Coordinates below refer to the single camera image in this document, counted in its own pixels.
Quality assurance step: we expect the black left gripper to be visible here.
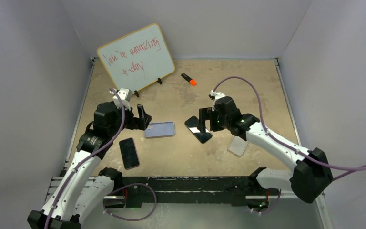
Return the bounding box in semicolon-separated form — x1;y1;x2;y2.
109;103;151;136

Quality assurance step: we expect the lavender phone case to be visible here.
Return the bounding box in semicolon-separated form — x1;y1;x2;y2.
144;122;175;138

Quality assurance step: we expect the purple-edged black phone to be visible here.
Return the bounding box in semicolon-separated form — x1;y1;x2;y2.
119;138;140;170

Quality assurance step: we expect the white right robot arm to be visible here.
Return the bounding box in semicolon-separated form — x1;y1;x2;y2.
197;96;334;203

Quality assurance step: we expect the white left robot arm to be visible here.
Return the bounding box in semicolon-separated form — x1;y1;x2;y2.
27;102;153;229

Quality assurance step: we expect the clear white phone case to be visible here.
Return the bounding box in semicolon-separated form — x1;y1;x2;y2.
227;136;248;156

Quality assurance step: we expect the orange and black marker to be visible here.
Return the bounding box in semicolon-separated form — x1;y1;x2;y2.
181;73;197;86

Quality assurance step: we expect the whiteboard with red writing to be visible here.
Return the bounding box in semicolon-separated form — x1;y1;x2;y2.
97;23;175;92

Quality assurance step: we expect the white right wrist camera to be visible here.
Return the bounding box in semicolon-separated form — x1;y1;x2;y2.
209;90;226;103

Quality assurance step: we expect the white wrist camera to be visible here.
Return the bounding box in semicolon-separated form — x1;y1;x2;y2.
209;90;226;103
110;88;133;111

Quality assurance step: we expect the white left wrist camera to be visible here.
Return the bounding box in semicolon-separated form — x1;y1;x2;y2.
110;88;133;111

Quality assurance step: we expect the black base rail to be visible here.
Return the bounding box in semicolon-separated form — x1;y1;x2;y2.
106;176;278;208

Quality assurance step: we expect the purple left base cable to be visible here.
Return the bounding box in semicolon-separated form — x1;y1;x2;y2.
102;183;157;222

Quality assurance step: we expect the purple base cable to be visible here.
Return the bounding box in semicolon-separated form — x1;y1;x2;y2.
102;183;157;222
251;189;283;216

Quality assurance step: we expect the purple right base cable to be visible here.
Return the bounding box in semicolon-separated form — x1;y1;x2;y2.
251;189;283;216

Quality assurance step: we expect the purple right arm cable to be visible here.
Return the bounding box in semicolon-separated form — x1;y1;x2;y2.
211;76;366;181

